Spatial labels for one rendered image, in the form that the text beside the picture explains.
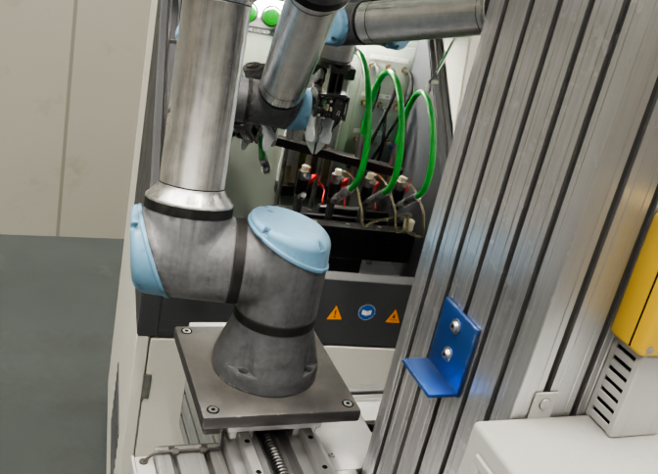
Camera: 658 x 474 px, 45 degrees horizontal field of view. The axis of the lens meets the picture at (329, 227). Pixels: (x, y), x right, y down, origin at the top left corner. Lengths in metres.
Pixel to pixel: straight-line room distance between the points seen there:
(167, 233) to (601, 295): 0.52
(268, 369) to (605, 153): 0.55
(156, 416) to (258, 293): 0.79
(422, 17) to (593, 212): 0.70
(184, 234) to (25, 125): 2.70
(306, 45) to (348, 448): 0.59
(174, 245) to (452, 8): 0.62
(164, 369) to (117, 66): 2.12
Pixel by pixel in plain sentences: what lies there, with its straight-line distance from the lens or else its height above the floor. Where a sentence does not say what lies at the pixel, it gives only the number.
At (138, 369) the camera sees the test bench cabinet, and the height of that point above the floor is 0.71.
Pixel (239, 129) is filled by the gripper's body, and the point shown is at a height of 1.24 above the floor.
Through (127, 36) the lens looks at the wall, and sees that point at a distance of 3.59.
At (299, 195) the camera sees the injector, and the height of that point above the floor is 1.04.
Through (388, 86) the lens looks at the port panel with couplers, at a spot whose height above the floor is 1.25.
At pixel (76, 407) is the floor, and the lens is 2.78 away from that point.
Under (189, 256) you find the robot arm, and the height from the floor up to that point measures 1.23.
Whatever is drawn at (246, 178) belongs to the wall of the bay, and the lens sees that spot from 2.11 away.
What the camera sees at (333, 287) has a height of 0.93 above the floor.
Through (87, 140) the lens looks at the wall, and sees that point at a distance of 3.71.
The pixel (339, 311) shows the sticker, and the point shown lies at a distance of 1.70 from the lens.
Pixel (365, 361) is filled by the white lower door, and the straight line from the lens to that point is 1.79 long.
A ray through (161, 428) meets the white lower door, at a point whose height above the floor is 0.56.
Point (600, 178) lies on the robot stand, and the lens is 0.75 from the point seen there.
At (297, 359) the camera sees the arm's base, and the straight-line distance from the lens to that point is 1.10.
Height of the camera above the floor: 1.67
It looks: 22 degrees down
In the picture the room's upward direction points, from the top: 12 degrees clockwise
